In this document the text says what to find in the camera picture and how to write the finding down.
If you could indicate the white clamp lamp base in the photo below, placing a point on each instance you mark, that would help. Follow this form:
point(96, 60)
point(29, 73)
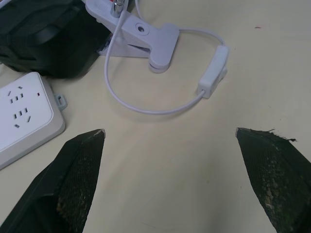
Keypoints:
point(145, 38)

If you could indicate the black box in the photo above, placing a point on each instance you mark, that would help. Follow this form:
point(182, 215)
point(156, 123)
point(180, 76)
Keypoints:
point(46, 36)

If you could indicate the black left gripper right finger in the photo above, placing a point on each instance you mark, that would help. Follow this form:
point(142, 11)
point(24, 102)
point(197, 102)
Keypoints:
point(274, 179)

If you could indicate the white power strip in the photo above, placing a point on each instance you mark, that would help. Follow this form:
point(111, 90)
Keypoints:
point(24, 114)

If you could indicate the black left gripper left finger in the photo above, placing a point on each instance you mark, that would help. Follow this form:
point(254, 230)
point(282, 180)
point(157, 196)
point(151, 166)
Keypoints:
point(73, 179)

